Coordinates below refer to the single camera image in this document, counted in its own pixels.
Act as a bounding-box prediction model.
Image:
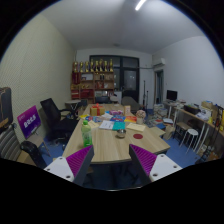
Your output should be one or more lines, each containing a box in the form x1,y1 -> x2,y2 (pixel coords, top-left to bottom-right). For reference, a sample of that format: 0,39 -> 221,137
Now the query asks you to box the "flower bouquet in vase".
135,109 -> 147,126

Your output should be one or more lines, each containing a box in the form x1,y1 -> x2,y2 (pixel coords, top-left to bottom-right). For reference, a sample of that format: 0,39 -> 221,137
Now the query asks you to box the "dark window door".
89,54 -> 141,103

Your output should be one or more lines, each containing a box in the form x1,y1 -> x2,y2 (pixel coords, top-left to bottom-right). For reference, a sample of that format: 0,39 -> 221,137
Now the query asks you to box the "wooden shelf unit with trophies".
70,59 -> 116,100

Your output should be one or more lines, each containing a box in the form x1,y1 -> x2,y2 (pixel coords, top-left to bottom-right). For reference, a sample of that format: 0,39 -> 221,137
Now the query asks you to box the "grey swivel chair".
120,95 -> 141,114

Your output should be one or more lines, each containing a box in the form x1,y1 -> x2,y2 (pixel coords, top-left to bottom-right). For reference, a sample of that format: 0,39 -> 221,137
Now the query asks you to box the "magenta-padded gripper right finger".
128,143 -> 183,186

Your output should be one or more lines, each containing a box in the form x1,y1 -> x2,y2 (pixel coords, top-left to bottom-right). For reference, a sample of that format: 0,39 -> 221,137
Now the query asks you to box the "beige envelope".
125,122 -> 147,133

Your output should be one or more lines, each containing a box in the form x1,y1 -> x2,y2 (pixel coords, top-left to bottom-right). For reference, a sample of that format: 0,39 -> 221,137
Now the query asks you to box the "purple sign board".
16,105 -> 42,140

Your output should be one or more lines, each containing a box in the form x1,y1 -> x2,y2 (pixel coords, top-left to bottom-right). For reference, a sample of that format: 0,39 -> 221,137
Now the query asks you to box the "ceiling tube light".
134,0 -> 148,12

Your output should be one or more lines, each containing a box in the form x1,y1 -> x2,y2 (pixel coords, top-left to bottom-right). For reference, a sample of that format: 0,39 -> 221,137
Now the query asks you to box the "white paper sheet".
98,120 -> 115,131

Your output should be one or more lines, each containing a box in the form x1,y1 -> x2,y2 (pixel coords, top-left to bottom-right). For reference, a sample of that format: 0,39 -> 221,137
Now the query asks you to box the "brown cardboard box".
123,105 -> 132,117

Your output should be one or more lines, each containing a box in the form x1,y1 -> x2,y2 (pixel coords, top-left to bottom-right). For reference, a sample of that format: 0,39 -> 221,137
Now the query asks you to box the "wooden side desk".
173,105 -> 224,158

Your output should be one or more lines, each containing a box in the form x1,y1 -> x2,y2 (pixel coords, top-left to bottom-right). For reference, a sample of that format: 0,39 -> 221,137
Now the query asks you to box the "black office chair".
39,97 -> 80,142

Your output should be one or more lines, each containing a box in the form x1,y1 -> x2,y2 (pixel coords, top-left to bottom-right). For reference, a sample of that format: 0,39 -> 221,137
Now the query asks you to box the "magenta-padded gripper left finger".
43,144 -> 95,187

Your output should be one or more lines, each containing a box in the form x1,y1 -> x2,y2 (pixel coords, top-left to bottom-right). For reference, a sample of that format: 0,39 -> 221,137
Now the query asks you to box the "teal booklet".
112,121 -> 127,131

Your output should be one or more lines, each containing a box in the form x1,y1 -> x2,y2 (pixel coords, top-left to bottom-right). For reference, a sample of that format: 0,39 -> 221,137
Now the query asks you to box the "gift box with red ribbon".
89,103 -> 106,117

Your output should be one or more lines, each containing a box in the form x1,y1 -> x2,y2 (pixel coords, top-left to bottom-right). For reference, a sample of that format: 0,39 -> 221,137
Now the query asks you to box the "green drink bottle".
80,119 -> 94,148

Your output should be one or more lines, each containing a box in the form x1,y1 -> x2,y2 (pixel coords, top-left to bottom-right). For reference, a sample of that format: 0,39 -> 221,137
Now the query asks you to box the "white wall air conditioner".
152,57 -> 166,67

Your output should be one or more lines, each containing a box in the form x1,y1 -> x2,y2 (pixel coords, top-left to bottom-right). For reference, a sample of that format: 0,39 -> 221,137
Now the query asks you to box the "black computer monitor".
166,89 -> 179,102

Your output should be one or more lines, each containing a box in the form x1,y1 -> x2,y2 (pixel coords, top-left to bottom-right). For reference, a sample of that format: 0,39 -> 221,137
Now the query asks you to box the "small metal cup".
116,129 -> 127,139

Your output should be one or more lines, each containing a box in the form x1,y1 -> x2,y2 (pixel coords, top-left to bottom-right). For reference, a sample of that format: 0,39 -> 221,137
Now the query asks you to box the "white round stool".
180,128 -> 200,151

